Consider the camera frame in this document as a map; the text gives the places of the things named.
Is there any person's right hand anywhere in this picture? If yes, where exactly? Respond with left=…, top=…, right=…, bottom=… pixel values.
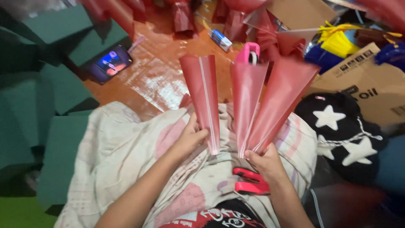
left=244, top=143, right=286, bottom=186

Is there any person's left hand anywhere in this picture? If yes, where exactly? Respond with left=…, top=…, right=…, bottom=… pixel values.
left=170, top=113, right=209, bottom=156

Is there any red cellophane cone white seam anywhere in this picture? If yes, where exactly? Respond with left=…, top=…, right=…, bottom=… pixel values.
left=179, top=54, right=221, bottom=156

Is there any pink stapler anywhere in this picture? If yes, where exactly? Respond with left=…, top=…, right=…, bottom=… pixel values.
left=232, top=167, right=271, bottom=195

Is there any pale patterned blanket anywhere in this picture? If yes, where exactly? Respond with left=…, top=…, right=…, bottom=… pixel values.
left=54, top=101, right=319, bottom=228

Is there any person's black printed shirt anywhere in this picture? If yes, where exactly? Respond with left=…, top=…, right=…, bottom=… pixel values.
left=158, top=199, right=267, bottom=228

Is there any black bag with white stars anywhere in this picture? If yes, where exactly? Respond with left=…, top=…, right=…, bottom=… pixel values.
left=294, top=92, right=390, bottom=185

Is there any dark garment with white stripe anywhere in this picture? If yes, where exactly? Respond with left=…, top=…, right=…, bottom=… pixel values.
left=302, top=157, right=405, bottom=228

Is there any small blue white box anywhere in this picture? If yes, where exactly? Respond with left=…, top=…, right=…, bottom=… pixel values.
left=208, top=29, right=233, bottom=52

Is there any pink tape dispenser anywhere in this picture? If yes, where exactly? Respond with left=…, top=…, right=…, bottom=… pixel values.
left=235, top=42, right=261, bottom=66

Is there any black smartphone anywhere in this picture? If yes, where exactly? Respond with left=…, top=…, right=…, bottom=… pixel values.
left=85, top=45, right=134, bottom=85

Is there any bundle of blue ribbon strips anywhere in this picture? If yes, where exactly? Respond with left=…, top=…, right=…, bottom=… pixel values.
left=303, top=44, right=346, bottom=75

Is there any pile of red cellophane wrappers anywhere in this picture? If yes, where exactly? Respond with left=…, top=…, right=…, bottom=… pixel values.
left=77, top=0, right=320, bottom=62

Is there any printed brown cardboard box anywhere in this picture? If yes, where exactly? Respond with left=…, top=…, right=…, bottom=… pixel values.
left=303, top=42, right=405, bottom=128

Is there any stack of green foam blocks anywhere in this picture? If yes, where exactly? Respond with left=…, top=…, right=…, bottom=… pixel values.
left=0, top=5, right=133, bottom=217

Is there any plain brown cardboard sheet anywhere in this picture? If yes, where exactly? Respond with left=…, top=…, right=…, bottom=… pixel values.
left=265, top=0, right=338, bottom=31

